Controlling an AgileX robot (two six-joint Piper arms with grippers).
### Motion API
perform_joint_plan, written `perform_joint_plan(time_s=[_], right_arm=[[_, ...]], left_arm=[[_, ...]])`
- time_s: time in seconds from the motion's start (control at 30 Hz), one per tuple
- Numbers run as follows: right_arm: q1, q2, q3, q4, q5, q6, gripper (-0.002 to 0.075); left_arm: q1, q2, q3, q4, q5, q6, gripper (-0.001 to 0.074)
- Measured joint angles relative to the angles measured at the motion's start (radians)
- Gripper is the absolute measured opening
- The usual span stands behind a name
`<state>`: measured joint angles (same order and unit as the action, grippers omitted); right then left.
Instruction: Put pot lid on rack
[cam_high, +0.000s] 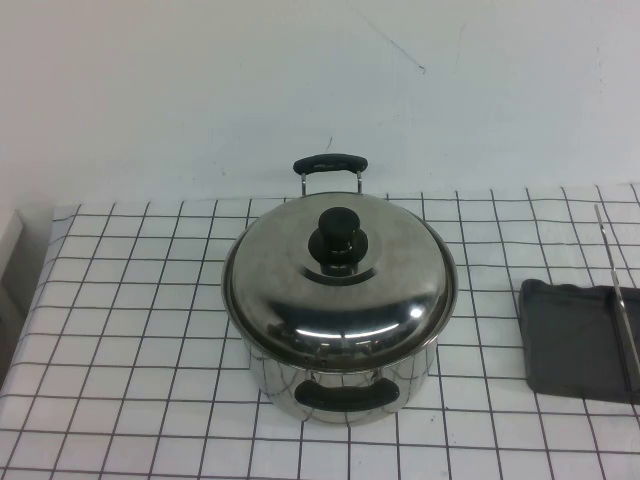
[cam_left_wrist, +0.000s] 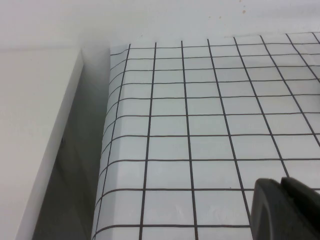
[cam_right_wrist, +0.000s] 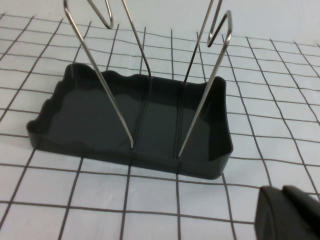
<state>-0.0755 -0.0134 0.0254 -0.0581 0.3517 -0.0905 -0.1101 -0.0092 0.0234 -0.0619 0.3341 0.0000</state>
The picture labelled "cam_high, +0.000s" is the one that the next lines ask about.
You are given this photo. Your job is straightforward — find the steel pot lid black knob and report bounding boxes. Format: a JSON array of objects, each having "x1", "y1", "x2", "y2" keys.
[{"x1": 223, "y1": 195, "x2": 455, "y2": 362}]

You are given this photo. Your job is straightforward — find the stainless steel cooking pot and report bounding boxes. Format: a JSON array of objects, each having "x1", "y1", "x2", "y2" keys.
[{"x1": 221, "y1": 153, "x2": 459, "y2": 426}]

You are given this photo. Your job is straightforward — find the dark grey rack tray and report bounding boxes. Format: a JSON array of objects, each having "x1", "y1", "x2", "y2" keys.
[{"x1": 519, "y1": 278, "x2": 640, "y2": 404}]

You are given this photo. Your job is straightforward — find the white grid tablecloth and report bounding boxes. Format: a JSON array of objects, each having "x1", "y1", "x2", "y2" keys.
[{"x1": 0, "y1": 184, "x2": 640, "y2": 480}]

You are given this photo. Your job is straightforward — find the white furniture panel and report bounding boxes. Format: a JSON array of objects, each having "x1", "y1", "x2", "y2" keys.
[{"x1": 0, "y1": 209, "x2": 26, "y2": 281}]

